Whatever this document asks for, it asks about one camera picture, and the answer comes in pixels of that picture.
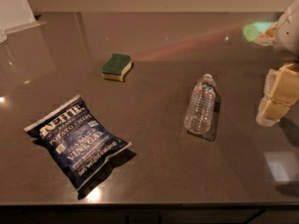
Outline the green and yellow sponge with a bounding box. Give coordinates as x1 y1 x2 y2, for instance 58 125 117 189
101 53 132 82

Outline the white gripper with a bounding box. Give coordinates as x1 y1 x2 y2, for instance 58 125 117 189
254 0 299 127

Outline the clear plastic water bottle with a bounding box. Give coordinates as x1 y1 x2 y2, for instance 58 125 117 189
184 74 217 135

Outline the blue potato chips bag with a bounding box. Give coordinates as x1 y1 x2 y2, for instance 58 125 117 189
24 95 132 190

